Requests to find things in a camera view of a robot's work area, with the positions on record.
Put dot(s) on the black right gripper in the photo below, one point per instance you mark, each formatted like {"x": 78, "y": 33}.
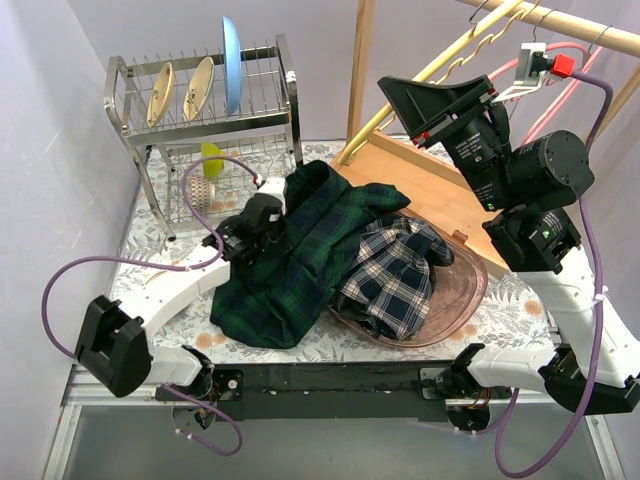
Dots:
{"x": 451, "y": 118}

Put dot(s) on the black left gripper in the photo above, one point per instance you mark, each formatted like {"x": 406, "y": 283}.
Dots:
{"x": 235, "y": 245}

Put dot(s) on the yellow hanger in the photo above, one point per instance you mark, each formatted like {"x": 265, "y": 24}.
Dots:
{"x": 487, "y": 24}

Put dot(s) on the green tartan skirt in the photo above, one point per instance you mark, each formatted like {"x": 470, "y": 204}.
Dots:
{"x": 274, "y": 302}

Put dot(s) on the navy cream plaid skirt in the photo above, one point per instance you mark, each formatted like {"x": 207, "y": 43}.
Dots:
{"x": 388, "y": 288}

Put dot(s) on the pink wavy hanger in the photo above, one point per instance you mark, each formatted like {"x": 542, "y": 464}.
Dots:
{"x": 510, "y": 66}

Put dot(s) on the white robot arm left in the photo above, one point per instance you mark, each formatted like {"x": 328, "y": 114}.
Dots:
{"x": 114, "y": 343}

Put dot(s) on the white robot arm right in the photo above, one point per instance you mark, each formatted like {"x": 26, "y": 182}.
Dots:
{"x": 595, "y": 370}

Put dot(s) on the patterned cup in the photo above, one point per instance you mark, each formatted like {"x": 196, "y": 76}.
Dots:
{"x": 202, "y": 193}

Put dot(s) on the wooden clothes rack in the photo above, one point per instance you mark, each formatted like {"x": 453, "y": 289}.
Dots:
{"x": 438, "y": 192}

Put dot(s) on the yellow-green bowl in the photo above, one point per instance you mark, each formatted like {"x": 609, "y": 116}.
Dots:
{"x": 213, "y": 164}

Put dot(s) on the steel dish rack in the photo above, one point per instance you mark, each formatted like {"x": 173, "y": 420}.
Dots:
{"x": 170, "y": 112}

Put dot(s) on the cream plate right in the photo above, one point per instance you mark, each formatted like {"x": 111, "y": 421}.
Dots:
{"x": 198, "y": 89}

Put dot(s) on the cream plate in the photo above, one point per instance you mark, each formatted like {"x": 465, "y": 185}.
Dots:
{"x": 161, "y": 95}
{"x": 198, "y": 89}

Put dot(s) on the cream plate left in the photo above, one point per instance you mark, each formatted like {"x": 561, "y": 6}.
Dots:
{"x": 161, "y": 95}

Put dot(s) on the pink transparent tray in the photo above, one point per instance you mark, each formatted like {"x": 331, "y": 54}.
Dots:
{"x": 459, "y": 291}

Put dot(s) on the blue plate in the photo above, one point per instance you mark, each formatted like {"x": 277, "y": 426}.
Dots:
{"x": 232, "y": 66}

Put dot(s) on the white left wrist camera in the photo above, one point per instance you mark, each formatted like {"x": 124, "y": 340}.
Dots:
{"x": 275, "y": 187}

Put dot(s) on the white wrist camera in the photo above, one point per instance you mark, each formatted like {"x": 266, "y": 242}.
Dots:
{"x": 533, "y": 66}
{"x": 275, "y": 187}

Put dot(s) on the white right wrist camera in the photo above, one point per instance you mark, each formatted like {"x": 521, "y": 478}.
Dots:
{"x": 533, "y": 66}

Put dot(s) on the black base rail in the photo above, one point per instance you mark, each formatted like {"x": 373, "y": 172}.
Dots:
{"x": 328, "y": 390}

